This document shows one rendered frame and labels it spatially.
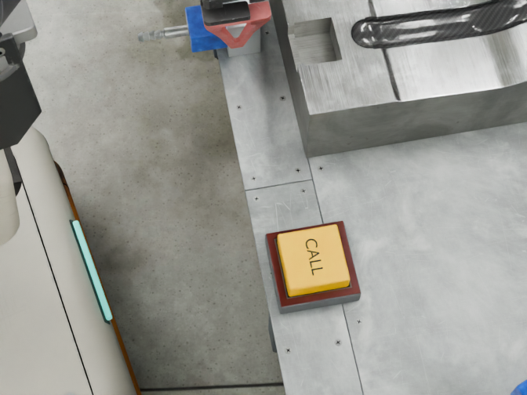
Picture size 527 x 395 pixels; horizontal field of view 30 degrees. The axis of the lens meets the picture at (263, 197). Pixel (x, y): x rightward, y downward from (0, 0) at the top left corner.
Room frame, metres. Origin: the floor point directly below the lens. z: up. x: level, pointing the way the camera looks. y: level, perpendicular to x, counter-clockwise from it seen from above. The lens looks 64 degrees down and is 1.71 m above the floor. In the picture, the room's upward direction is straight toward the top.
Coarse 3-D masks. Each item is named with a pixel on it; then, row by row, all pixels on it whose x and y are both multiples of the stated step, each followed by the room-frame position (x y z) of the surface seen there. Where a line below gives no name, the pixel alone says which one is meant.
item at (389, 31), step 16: (496, 0) 0.63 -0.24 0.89; (512, 0) 0.63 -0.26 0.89; (368, 16) 0.61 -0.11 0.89; (384, 16) 0.61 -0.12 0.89; (400, 16) 0.61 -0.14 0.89; (416, 16) 0.61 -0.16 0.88; (432, 16) 0.61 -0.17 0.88; (448, 16) 0.62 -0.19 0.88; (464, 16) 0.62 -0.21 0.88; (480, 16) 0.62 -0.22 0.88; (496, 16) 0.61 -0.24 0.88; (512, 16) 0.61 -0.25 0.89; (352, 32) 0.59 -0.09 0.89; (368, 32) 0.59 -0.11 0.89; (384, 32) 0.59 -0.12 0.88; (400, 32) 0.59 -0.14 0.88; (416, 32) 0.60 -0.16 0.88; (432, 32) 0.60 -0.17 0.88; (448, 32) 0.60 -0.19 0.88; (464, 32) 0.60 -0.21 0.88; (480, 32) 0.59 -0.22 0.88; (368, 48) 0.57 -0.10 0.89; (384, 48) 0.57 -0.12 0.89
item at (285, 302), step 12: (300, 228) 0.40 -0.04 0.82; (276, 252) 0.37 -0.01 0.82; (348, 252) 0.38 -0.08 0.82; (276, 264) 0.36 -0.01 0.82; (348, 264) 0.36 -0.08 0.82; (276, 276) 0.35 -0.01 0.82; (348, 288) 0.34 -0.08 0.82; (288, 300) 0.33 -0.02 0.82; (300, 300) 0.33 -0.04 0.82; (312, 300) 0.33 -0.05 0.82
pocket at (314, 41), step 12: (300, 24) 0.60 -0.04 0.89; (312, 24) 0.60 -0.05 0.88; (324, 24) 0.61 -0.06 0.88; (300, 36) 0.60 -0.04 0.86; (312, 36) 0.60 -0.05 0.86; (324, 36) 0.60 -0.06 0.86; (300, 48) 0.59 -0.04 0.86; (312, 48) 0.59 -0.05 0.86; (324, 48) 0.59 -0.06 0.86; (336, 48) 0.58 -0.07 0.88; (300, 60) 0.57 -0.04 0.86; (312, 60) 0.57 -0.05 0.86; (324, 60) 0.57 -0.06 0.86
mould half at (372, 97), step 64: (320, 0) 0.63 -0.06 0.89; (384, 0) 0.63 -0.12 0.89; (448, 0) 0.63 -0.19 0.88; (320, 64) 0.55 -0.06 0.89; (384, 64) 0.55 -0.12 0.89; (448, 64) 0.55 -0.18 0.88; (512, 64) 0.55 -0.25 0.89; (320, 128) 0.49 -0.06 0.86; (384, 128) 0.51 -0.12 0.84; (448, 128) 0.52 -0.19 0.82
